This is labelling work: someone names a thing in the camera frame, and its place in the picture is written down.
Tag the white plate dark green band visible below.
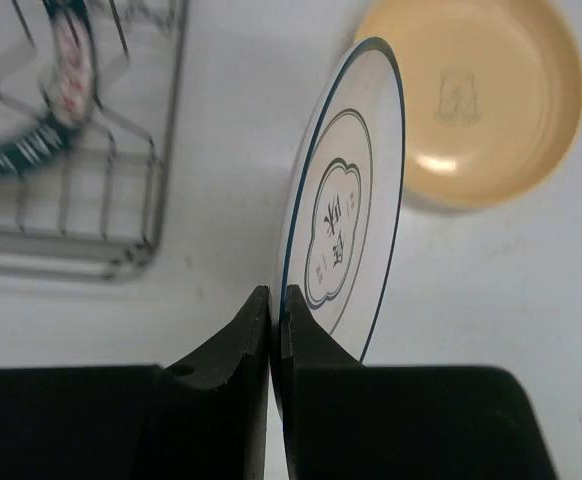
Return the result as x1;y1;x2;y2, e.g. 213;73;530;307
0;1;99;178

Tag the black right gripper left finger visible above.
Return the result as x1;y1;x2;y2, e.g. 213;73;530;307
0;286;270;479

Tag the tan yellow plate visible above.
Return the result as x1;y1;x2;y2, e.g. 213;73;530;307
356;1;582;209

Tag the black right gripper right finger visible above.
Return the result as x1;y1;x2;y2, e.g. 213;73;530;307
279;285;556;479

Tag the grey wire dish rack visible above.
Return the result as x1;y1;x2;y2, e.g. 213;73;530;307
0;1;188;282

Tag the white plate green line rim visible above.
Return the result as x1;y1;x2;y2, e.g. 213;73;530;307
268;37;406;426

